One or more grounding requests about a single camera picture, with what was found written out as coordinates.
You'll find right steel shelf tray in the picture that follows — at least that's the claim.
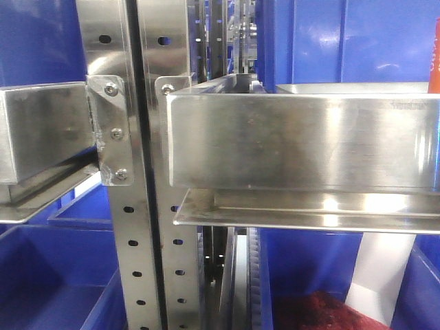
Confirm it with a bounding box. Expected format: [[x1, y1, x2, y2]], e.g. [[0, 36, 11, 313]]
[[162, 75, 439, 234]]

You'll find steel shelf tray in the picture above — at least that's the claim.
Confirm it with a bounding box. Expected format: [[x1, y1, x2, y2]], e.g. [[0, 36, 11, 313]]
[[1, 82, 98, 224], [162, 75, 439, 234]]

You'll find left steel shelf tray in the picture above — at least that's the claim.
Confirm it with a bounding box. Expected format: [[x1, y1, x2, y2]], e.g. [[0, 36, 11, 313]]
[[1, 82, 98, 224]]

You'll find blue bin with red parts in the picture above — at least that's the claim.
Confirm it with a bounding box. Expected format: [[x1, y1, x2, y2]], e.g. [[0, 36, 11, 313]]
[[257, 228, 387, 329]]

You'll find blue bin upper right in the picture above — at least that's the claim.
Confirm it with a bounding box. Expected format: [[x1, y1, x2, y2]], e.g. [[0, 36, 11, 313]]
[[256, 0, 439, 91]]

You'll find right perforated steel upright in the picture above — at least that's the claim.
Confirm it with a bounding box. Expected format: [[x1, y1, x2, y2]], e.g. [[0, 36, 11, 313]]
[[137, 1, 203, 329]]

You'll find perforated steel upright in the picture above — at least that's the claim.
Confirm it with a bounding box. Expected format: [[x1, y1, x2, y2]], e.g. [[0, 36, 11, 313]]
[[137, 1, 203, 329], [76, 1, 162, 329]]

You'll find left perforated steel upright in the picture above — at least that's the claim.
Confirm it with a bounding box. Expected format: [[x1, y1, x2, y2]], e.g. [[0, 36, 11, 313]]
[[76, 1, 162, 329]]

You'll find blue bin lower left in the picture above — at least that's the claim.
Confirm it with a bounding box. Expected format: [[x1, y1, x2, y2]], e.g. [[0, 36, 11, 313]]
[[1, 185, 127, 329]]

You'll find blue bin upper left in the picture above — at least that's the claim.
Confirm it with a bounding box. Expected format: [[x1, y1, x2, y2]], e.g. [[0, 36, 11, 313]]
[[1, 1, 87, 87]]

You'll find orange label strip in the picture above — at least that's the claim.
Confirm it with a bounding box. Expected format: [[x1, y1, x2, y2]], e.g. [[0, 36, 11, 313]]
[[428, 18, 440, 94]]

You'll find blue bin lower right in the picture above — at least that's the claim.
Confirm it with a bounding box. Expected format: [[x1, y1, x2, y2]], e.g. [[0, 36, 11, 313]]
[[391, 234, 439, 329]]

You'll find steel mounting bracket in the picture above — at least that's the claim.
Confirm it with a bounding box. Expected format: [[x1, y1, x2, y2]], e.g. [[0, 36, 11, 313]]
[[87, 75, 134, 186]]

